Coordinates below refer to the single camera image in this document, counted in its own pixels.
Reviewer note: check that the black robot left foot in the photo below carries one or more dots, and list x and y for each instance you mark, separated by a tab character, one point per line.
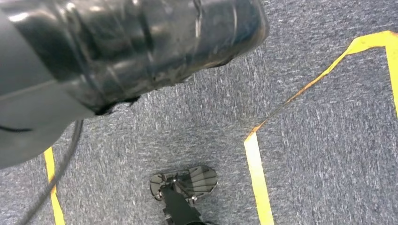
199	181

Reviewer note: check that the yellow floor tape square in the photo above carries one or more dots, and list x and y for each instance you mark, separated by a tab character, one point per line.
256	170

